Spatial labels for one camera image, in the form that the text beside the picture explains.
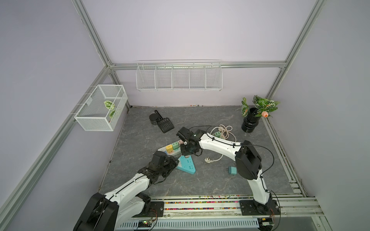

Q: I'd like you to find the black slotted scoop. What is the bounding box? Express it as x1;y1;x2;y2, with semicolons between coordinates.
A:
155;110;174;133

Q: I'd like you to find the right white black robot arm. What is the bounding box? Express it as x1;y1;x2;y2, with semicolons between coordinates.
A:
176;127;272;211

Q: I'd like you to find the white wire wall shelf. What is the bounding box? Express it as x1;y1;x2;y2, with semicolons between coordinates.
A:
135;60;223;91

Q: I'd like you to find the yellow plug adapter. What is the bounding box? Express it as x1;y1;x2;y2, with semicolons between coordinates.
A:
165;144;173;154

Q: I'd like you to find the white long power strip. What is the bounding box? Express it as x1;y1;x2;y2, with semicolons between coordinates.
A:
159;140;184;156

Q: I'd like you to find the black round container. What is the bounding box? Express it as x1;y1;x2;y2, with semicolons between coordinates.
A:
149;113;161;125

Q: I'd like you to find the black vase with plant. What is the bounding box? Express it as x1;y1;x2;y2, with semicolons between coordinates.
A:
241;95;280;133

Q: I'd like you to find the green leaf in basket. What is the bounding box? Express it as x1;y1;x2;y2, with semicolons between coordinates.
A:
104;101;115;110

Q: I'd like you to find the teal triangular power strip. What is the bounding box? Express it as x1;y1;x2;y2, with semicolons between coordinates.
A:
176;156;196;175

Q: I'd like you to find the teal plug adapter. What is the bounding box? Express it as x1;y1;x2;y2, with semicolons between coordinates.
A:
228;166;237;175

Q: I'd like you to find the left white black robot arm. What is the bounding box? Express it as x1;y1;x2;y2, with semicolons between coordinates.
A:
73;151;179;231

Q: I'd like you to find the white mesh basket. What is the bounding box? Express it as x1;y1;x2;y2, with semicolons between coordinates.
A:
74;84;128;131

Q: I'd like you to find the white wall plug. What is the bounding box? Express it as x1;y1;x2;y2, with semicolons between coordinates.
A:
204;157;214;164

